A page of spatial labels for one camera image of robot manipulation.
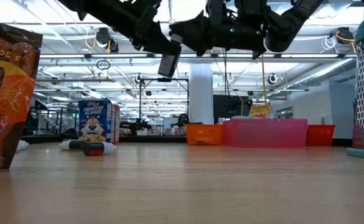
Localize red plastic basket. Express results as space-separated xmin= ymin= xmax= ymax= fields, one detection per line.
xmin=306 ymin=124 xmax=337 ymax=147

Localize blue Frosted Flakes cereal box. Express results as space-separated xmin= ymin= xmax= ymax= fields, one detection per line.
xmin=78 ymin=98 xmax=116 ymax=146

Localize long light strip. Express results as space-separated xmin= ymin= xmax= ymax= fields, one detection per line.
xmin=39 ymin=53 xmax=340 ymax=60

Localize red Froot Loops cereal box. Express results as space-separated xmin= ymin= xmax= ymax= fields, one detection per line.
xmin=114 ymin=104 xmax=121 ymax=144

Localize pink plastic bin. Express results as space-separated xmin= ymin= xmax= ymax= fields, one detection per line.
xmin=222 ymin=118 xmax=309 ymax=149

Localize orange plastic basket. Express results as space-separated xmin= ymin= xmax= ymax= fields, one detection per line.
xmin=186 ymin=124 xmax=225 ymax=146

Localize black hanging cables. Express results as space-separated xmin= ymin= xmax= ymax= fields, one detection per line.
xmin=223 ymin=48 xmax=230 ymax=96

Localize orange taco seasoning mix packet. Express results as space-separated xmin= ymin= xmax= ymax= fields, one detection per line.
xmin=0 ymin=19 xmax=44 ymax=172

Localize black workstation frame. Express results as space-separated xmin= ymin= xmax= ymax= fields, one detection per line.
xmin=139 ymin=77 xmax=190 ymax=121

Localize black hanging cable reel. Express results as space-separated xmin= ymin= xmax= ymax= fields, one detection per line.
xmin=335 ymin=27 xmax=356 ymax=45
xmin=95 ymin=27 xmax=119 ymax=54

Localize black hanging cable ring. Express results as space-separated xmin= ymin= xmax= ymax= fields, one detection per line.
xmin=96 ymin=60 xmax=111 ymax=71

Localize small dark dropper bottle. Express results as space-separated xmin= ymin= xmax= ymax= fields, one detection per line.
xmin=82 ymin=141 xmax=118 ymax=157
xmin=59 ymin=139 xmax=88 ymax=152

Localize black monitor screen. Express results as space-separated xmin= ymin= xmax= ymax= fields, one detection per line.
xmin=213 ymin=95 xmax=253 ymax=124

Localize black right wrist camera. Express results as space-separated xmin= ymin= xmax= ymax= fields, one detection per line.
xmin=236 ymin=0 xmax=268 ymax=15

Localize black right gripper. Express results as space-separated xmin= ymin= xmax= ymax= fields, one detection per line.
xmin=169 ymin=0 xmax=268 ymax=60

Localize yellow Corn Pops cereal box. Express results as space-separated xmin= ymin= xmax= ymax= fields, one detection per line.
xmin=248 ymin=104 xmax=273 ymax=119

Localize person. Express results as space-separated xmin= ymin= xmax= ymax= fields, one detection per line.
xmin=170 ymin=113 xmax=190 ymax=136

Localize white building column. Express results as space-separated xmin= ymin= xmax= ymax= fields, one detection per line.
xmin=189 ymin=63 xmax=214 ymax=125

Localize black aluminium table frame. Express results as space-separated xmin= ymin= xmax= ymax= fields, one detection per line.
xmin=19 ymin=134 xmax=354 ymax=147

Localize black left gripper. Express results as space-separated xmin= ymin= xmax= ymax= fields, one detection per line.
xmin=128 ymin=5 xmax=182 ymax=56

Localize dark bottle with black nozzle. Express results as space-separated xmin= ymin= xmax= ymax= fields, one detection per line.
xmin=157 ymin=33 xmax=183 ymax=78

